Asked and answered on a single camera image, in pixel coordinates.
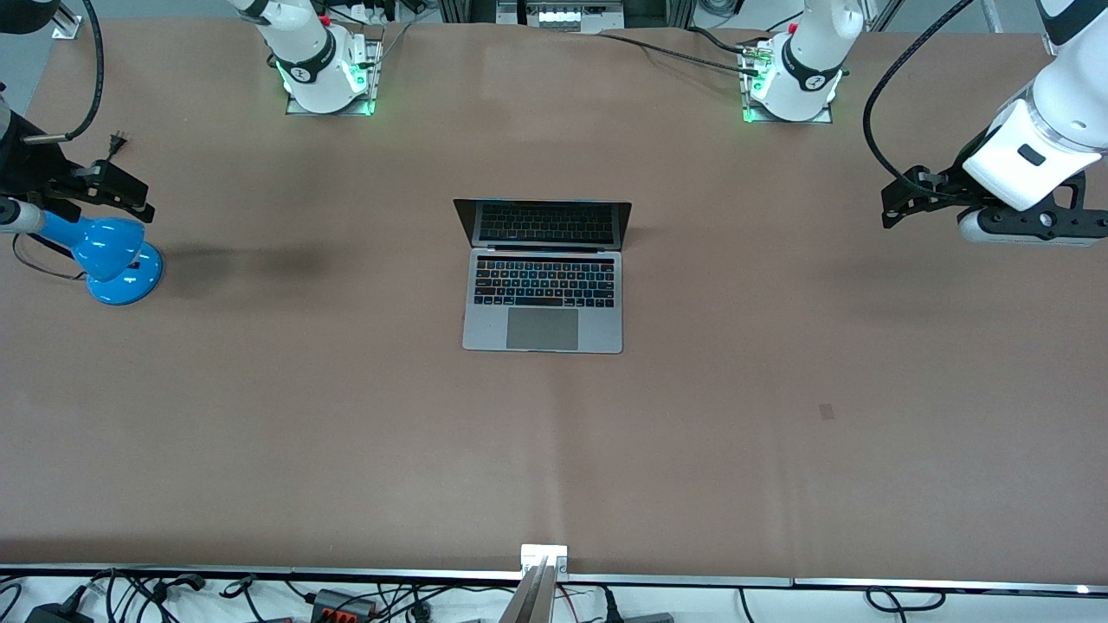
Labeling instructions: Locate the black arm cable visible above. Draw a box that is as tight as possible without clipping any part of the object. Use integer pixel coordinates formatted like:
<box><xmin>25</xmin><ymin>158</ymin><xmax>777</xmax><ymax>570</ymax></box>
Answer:
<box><xmin>22</xmin><ymin>0</ymin><xmax>106</xmax><ymax>145</ymax></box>
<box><xmin>863</xmin><ymin>0</ymin><xmax>979</xmax><ymax>207</ymax></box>

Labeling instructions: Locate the long black power cable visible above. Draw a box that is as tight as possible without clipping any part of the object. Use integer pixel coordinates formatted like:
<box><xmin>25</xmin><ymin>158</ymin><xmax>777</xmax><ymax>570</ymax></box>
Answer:
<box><xmin>597</xmin><ymin>29</ymin><xmax>763</xmax><ymax>77</ymax></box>

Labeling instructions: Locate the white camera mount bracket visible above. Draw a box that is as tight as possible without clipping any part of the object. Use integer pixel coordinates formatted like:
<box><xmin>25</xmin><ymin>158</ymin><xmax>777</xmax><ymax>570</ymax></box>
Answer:
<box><xmin>521</xmin><ymin>543</ymin><xmax>569</xmax><ymax>576</ymax></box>

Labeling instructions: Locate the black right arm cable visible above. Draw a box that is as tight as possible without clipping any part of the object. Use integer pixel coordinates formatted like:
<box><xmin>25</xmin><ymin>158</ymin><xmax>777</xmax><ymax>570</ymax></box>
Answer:
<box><xmin>22</xmin><ymin>0</ymin><xmax>106</xmax><ymax>145</ymax></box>

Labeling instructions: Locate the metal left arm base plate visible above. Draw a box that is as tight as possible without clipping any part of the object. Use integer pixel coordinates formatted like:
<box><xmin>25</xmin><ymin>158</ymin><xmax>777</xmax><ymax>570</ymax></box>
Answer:
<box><xmin>742</xmin><ymin>39</ymin><xmax>834</xmax><ymax>124</ymax></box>

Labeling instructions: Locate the aluminium camera pole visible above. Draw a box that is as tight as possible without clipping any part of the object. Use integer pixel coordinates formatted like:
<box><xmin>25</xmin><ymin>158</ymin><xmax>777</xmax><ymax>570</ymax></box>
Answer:
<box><xmin>498</xmin><ymin>558</ymin><xmax>555</xmax><ymax>623</ymax></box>

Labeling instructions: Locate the black power adapter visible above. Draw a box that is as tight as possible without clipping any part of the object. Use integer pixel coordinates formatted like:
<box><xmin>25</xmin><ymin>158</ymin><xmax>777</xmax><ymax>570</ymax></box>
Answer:
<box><xmin>26</xmin><ymin>597</ymin><xmax>92</xmax><ymax>623</ymax></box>

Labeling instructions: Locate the black looped floor cable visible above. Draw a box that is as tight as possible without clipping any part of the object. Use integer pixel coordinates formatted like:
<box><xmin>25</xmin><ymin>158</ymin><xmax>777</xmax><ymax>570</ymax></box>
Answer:
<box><xmin>866</xmin><ymin>587</ymin><xmax>946</xmax><ymax>612</ymax></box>

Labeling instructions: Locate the black tangled cable bundle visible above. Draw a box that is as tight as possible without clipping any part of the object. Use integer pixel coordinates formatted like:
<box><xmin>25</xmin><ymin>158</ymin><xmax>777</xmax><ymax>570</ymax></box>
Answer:
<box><xmin>87</xmin><ymin>569</ymin><xmax>209</xmax><ymax>623</ymax></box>

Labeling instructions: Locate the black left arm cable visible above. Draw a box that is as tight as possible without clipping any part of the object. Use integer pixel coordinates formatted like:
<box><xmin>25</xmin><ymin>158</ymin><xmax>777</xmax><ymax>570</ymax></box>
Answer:
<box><xmin>863</xmin><ymin>0</ymin><xmax>979</xmax><ymax>207</ymax></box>

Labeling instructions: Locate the grey electrical terminal box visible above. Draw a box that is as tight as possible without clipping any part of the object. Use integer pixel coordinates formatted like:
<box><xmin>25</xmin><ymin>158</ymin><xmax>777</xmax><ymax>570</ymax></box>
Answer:
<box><xmin>496</xmin><ymin>0</ymin><xmax>626</xmax><ymax>35</ymax></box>

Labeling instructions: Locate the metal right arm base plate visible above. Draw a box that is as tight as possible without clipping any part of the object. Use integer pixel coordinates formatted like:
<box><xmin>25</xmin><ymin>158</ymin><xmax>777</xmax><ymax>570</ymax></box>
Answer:
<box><xmin>286</xmin><ymin>26</ymin><xmax>383</xmax><ymax>116</ymax></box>

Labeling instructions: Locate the black lamp cable with plug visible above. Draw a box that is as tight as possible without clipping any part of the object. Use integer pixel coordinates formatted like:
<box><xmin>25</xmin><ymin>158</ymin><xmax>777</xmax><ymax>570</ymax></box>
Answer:
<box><xmin>12</xmin><ymin>132</ymin><xmax>129</xmax><ymax>282</ymax></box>

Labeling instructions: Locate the metal table edge strip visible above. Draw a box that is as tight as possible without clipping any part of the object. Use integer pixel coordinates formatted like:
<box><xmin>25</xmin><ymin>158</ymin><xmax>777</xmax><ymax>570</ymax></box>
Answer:
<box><xmin>0</xmin><ymin>562</ymin><xmax>1108</xmax><ymax>594</ymax></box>

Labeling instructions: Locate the silver grey laptop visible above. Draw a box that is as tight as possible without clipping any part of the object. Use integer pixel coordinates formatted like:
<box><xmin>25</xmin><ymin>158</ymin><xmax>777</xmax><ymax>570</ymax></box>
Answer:
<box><xmin>453</xmin><ymin>198</ymin><xmax>634</xmax><ymax>355</ymax></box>

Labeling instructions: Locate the black orange connector box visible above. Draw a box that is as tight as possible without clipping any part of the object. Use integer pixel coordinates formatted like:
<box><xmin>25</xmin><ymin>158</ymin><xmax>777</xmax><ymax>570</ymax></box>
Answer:
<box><xmin>312</xmin><ymin>588</ymin><xmax>377</xmax><ymax>620</ymax></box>

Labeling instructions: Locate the blue desk lamp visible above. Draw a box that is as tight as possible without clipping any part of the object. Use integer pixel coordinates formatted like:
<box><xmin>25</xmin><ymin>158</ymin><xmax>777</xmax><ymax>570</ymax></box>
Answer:
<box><xmin>17</xmin><ymin>208</ymin><xmax>164</xmax><ymax>306</ymax></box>

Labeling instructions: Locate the brown table cover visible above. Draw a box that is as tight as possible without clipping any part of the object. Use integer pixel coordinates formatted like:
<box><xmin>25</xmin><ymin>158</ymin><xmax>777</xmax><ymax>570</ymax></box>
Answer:
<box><xmin>0</xmin><ymin>17</ymin><xmax>1108</xmax><ymax>582</ymax></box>

